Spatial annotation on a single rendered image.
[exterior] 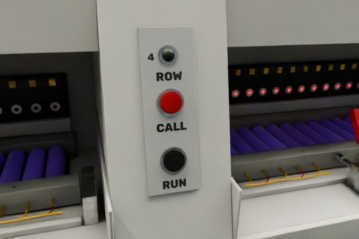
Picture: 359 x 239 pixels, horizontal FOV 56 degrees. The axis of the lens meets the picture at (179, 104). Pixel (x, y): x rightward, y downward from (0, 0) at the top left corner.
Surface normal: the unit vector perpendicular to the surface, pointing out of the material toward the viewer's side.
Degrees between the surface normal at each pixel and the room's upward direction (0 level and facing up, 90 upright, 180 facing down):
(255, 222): 15
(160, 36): 90
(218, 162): 90
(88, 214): 105
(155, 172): 90
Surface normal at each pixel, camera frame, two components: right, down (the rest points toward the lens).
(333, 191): 0.03, -0.93
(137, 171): 0.27, 0.09
